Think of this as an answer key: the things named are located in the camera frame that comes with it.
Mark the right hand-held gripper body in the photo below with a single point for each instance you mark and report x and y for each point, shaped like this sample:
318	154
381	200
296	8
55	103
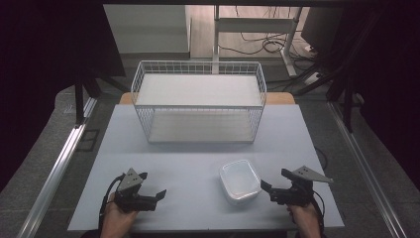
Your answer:
297	190

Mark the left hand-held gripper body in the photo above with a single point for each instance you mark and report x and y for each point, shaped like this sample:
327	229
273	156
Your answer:
130	185

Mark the person's right hand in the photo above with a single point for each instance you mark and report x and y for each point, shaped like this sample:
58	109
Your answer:
303	216

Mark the person's left hand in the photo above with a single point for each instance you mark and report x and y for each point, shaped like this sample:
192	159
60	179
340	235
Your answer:
115	218

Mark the white plastic container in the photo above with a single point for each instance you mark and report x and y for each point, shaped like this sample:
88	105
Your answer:
239	181

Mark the black metal stand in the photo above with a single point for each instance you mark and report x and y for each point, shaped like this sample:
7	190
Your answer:
79	102

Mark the white power strip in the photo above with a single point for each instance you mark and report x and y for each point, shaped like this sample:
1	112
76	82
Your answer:
312	77

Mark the dark curtain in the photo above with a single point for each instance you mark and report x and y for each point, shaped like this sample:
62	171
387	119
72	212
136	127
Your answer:
39	66
389	82

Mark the white cabinet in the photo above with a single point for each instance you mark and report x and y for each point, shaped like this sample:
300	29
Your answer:
148	29

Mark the aluminium rail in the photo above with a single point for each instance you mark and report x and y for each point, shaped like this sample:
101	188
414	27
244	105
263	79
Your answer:
363	165
54	172

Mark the white desk frame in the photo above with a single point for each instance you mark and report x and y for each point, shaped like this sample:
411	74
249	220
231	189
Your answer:
254	24

